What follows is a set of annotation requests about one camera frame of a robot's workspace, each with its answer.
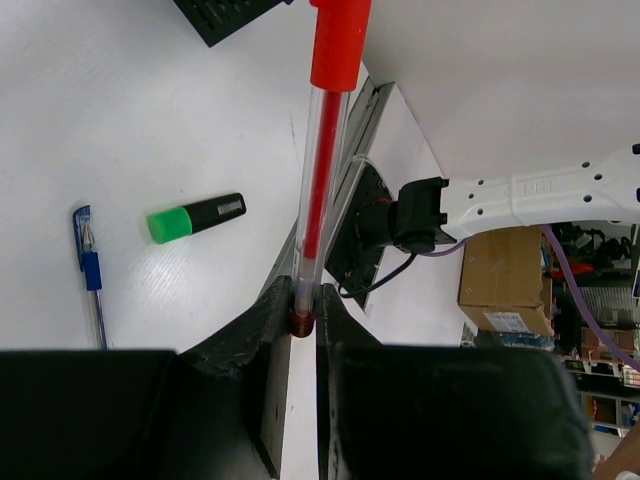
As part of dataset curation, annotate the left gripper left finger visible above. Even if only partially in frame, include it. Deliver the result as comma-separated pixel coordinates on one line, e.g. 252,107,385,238
180,275,292,377

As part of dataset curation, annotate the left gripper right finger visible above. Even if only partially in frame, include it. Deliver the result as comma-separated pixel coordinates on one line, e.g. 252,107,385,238
314,284,382,349

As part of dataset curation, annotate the green capped black highlighter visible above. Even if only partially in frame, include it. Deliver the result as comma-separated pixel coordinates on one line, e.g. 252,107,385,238
146,193,247,245

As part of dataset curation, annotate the blue pen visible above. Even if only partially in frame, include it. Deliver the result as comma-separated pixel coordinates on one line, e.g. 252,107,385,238
72,205,108,350

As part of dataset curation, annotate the red pen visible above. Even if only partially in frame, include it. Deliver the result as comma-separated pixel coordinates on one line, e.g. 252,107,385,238
291,0,372,338

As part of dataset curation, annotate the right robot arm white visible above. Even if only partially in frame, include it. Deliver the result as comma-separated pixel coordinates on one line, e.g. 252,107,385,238
389,144,639,255

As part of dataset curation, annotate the cardboard box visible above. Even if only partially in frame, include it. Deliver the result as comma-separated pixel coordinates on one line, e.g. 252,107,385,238
458,226,554,338

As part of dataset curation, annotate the black mesh pen holder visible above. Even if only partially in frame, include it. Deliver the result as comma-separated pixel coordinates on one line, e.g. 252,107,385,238
174,0,291,47

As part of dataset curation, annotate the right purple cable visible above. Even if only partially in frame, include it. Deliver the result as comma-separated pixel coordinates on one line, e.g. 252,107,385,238
417,224,640,374

